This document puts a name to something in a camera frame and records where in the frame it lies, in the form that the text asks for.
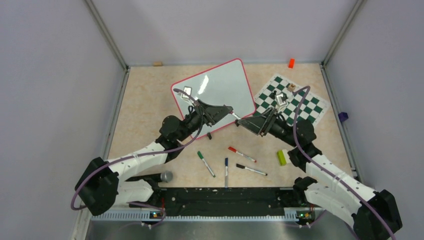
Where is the wooden cork piece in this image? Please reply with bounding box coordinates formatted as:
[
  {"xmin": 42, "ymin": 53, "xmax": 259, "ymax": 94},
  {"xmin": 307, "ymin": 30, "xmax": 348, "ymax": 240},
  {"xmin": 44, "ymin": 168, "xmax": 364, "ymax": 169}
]
[{"xmin": 152, "ymin": 61, "xmax": 163, "ymax": 67}]

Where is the blue cap whiteboard marker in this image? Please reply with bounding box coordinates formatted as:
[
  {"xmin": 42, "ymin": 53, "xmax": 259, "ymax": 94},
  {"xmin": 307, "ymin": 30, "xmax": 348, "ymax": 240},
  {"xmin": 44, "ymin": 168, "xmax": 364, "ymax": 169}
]
[{"xmin": 224, "ymin": 157, "xmax": 229, "ymax": 188}]

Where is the purple cap whiteboard marker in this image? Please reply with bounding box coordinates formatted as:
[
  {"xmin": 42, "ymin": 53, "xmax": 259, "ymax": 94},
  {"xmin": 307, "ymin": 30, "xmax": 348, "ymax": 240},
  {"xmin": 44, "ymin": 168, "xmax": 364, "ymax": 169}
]
[{"xmin": 230, "ymin": 111, "xmax": 242, "ymax": 120}]

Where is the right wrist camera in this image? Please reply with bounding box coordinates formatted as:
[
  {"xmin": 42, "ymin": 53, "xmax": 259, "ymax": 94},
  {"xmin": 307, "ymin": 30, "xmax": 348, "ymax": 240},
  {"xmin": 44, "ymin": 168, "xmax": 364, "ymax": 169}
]
[{"xmin": 275, "ymin": 92, "xmax": 288, "ymax": 112}]

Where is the purple block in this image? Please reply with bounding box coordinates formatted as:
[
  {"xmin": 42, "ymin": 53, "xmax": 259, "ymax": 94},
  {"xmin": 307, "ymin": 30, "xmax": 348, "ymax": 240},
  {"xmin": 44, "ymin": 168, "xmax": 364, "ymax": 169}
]
[{"xmin": 338, "ymin": 112, "xmax": 349, "ymax": 123}]

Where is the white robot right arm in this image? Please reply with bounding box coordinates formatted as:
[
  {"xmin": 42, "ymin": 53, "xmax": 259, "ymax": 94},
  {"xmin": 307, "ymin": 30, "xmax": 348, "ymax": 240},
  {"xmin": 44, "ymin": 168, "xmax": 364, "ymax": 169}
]
[{"xmin": 235, "ymin": 108, "xmax": 403, "ymax": 240}]

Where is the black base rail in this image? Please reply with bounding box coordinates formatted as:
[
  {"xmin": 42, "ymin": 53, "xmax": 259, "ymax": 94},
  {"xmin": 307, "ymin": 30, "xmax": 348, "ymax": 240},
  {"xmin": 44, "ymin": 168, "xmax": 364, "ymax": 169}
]
[{"xmin": 92, "ymin": 187, "xmax": 323, "ymax": 225}]

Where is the black grey microphone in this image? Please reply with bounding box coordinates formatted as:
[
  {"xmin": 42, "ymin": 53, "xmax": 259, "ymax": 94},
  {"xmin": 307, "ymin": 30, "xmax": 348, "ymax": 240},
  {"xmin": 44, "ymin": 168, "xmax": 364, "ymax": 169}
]
[{"xmin": 126, "ymin": 171, "xmax": 173, "ymax": 183}]

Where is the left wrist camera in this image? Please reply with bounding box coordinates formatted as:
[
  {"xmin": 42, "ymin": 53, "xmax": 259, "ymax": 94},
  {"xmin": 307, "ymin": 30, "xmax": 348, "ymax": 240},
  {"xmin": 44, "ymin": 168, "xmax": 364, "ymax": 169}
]
[{"xmin": 180, "ymin": 86, "xmax": 197, "ymax": 106}]

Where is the orange block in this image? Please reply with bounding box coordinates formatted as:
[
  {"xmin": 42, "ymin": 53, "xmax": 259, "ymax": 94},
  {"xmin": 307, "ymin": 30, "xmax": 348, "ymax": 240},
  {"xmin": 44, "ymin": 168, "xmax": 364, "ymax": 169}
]
[{"xmin": 288, "ymin": 58, "xmax": 296, "ymax": 69}]

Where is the black cap whiteboard marker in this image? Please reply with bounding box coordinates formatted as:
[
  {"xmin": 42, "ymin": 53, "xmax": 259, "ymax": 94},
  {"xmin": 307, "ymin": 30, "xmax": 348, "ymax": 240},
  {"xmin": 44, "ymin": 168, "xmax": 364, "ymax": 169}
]
[{"xmin": 236, "ymin": 163, "xmax": 268, "ymax": 176}]

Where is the black chess piece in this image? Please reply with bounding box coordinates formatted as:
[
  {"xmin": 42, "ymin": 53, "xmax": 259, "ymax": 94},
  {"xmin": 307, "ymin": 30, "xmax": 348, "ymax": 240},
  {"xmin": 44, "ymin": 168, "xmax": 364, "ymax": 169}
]
[{"xmin": 269, "ymin": 90, "xmax": 277, "ymax": 100}]

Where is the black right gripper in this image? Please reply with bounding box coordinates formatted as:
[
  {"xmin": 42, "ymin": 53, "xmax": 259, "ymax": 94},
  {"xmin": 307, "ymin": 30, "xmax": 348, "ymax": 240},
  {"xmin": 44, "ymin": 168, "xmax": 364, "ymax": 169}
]
[{"xmin": 238, "ymin": 107, "xmax": 299, "ymax": 148}]

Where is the wooden cube on chessboard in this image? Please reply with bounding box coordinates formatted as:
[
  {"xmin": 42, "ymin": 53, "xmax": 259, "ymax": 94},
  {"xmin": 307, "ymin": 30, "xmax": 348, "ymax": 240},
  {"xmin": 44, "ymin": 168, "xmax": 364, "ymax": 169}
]
[{"xmin": 287, "ymin": 83, "xmax": 297, "ymax": 93}]

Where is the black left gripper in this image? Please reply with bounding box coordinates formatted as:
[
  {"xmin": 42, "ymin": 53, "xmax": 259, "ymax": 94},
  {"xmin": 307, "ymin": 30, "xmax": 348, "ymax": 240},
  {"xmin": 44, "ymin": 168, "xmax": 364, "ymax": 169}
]
[{"xmin": 177, "ymin": 99, "xmax": 234, "ymax": 142}]

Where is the red cap whiteboard marker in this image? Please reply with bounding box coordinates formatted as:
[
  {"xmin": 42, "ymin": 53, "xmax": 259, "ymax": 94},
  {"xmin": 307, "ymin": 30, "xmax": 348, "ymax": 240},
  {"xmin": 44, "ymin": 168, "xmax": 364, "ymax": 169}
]
[{"xmin": 228, "ymin": 146, "xmax": 257, "ymax": 163}]

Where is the green cap whiteboard marker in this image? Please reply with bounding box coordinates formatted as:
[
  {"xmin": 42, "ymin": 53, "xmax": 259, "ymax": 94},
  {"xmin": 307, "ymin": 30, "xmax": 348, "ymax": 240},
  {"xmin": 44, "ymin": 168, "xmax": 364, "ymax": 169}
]
[{"xmin": 197, "ymin": 151, "xmax": 216, "ymax": 178}]

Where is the green white chessboard mat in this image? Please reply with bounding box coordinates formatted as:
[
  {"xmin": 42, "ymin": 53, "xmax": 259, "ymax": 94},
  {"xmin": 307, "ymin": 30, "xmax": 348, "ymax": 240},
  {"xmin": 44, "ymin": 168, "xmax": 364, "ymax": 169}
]
[{"xmin": 253, "ymin": 73, "xmax": 330, "ymax": 126}]

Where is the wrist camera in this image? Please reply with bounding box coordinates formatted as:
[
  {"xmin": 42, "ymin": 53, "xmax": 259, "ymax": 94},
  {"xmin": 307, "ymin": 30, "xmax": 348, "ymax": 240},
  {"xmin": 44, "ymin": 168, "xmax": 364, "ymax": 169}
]
[
  {"xmin": 180, "ymin": 86, "xmax": 197, "ymax": 106},
  {"xmin": 275, "ymin": 92, "xmax": 288, "ymax": 112}
]

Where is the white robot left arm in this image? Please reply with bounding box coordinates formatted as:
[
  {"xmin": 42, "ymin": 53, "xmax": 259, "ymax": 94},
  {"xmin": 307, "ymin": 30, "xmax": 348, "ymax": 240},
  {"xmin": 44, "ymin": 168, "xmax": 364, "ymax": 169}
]
[{"xmin": 71, "ymin": 100, "xmax": 233, "ymax": 216}]

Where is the green white toy brick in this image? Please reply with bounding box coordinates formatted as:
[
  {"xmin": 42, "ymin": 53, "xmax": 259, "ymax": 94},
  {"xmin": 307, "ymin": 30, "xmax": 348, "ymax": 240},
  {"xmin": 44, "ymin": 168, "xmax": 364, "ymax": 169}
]
[{"xmin": 276, "ymin": 149, "xmax": 292, "ymax": 166}]

